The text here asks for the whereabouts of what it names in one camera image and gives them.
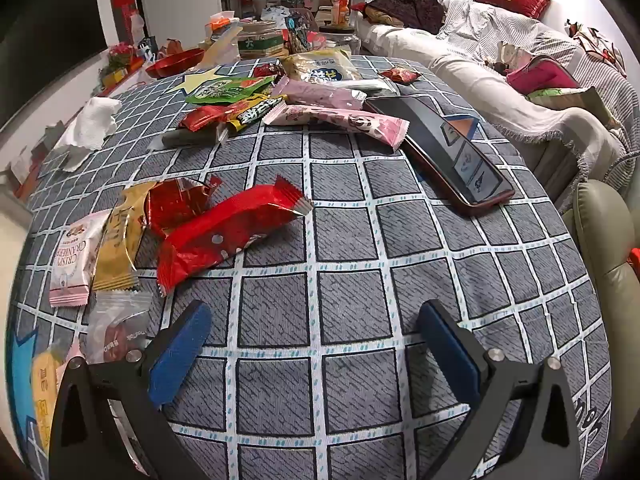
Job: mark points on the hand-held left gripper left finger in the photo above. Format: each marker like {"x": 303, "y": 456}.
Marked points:
{"x": 180, "y": 355}

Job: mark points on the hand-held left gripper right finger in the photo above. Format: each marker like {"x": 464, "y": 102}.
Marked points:
{"x": 450, "y": 355}

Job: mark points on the clear packet with brown snack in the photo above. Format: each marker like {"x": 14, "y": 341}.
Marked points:
{"x": 115, "y": 335}

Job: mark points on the gold snack packet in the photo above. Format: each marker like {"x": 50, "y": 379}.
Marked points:
{"x": 117, "y": 245}

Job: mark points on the large red snack packet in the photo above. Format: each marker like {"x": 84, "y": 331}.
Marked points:
{"x": 225, "y": 235}

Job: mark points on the pink white cracker packet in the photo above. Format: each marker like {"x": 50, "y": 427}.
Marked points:
{"x": 75, "y": 265}

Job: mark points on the red foil wrapper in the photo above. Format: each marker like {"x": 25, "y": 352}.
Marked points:
{"x": 175, "y": 200}

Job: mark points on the grey checked tablecloth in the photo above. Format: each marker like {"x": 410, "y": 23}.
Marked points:
{"x": 350, "y": 260}

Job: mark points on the green leather chair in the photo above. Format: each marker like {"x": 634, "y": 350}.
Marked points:
{"x": 605, "y": 240}

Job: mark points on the black smartphone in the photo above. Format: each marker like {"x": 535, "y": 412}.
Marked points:
{"x": 440, "y": 150}

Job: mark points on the dark grey snack packet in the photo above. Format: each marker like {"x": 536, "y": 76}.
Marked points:
{"x": 185, "y": 139}

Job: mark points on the red candy packet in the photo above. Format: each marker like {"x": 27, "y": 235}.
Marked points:
{"x": 205, "y": 117}

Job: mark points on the white paper tissue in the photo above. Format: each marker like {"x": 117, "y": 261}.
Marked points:
{"x": 90, "y": 125}

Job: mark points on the long pink cartoon snack packet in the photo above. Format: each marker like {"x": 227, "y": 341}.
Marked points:
{"x": 350, "y": 122}

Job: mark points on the yellow black snack packet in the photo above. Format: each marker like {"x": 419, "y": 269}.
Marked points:
{"x": 255, "y": 109}

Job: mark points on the white fringed blanket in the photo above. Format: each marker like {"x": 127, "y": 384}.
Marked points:
{"x": 525, "y": 105}

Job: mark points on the green snack packet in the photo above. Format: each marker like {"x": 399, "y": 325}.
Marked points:
{"x": 225, "y": 89}

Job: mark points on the clear white packet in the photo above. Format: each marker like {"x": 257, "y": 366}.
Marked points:
{"x": 372, "y": 86}

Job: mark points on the small red snack packet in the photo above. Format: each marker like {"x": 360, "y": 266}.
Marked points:
{"x": 400, "y": 75}

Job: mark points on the red bowl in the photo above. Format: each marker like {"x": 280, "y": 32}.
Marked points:
{"x": 175, "y": 62}

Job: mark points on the lilac pink snack packet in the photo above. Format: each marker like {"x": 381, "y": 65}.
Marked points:
{"x": 320, "y": 92}

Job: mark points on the pink bag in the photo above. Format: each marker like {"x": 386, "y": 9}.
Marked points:
{"x": 542, "y": 75}

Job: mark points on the small dark red packet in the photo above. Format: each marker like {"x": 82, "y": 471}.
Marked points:
{"x": 267, "y": 70}

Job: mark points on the potted plant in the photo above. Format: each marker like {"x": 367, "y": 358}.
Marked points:
{"x": 120, "y": 57}

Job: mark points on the large beige snack bag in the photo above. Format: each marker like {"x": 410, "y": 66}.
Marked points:
{"x": 320, "y": 67}

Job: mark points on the jar with green label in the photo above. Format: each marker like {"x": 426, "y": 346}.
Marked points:
{"x": 260, "y": 40}

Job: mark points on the patterned cushion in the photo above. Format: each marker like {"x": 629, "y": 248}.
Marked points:
{"x": 597, "y": 45}

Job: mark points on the black snack bag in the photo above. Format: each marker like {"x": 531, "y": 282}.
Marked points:
{"x": 299, "y": 30}

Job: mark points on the dark red clothing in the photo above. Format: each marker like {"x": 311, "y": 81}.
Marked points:
{"x": 405, "y": 10}

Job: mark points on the black television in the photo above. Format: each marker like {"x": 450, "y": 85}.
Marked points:
{"x": 50, "y": 20}

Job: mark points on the orange drink bottle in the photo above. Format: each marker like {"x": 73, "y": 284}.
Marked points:
{"x": 340, "y": 5}

